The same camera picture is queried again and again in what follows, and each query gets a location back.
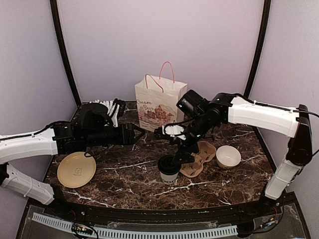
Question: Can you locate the beige round plate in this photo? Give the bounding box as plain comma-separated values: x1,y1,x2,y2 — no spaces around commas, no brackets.
57,152,96,188

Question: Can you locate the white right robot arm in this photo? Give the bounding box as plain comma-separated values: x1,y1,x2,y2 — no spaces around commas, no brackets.
173,90,315,216

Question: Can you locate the black frame post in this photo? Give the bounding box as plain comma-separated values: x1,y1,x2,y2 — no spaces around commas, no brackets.
244,0,272,98
50,0,81,106

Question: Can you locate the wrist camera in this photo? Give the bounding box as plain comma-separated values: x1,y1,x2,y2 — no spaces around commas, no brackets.
154,125,186,140
109,99,126,127

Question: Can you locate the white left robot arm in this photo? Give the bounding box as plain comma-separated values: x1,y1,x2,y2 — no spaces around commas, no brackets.
0,100,145,217

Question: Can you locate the black right frame post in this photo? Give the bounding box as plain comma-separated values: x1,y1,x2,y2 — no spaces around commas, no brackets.
244,0,272,98

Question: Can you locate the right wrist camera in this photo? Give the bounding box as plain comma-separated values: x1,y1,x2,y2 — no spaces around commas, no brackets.
154,125,186,140

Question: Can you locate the black front table rail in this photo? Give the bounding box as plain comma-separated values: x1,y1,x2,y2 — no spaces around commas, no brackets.
23,193,301,227

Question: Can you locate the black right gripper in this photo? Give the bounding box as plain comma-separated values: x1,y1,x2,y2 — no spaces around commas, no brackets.
169,112,212,166

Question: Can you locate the white slotted cable duct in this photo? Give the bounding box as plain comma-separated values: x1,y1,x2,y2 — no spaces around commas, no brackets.
31,213,238,239

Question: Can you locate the white paper coffee cup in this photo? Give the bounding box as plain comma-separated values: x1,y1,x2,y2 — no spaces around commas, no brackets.
159,171,179,185

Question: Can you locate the white ceramic bowl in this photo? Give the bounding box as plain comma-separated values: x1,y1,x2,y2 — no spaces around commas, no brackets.
216,145,241,169

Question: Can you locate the white wrapped straws bundle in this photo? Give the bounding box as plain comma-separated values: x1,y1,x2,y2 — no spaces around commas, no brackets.
90,99,119,115

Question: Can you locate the black plastic cup lid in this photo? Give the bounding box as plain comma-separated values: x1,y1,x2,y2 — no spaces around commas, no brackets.
158,155,181,175

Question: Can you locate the brown pulp cup carrier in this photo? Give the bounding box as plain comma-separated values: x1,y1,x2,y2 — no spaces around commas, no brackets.
179,141,217,178

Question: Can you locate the white cream bear paper bag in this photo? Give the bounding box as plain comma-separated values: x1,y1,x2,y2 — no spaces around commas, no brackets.
135,66,187,131

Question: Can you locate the black left frame post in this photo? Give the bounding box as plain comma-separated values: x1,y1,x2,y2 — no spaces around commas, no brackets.
50,0,81,106

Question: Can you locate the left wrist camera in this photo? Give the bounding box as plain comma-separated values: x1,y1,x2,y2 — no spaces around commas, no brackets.
109,99,126,127

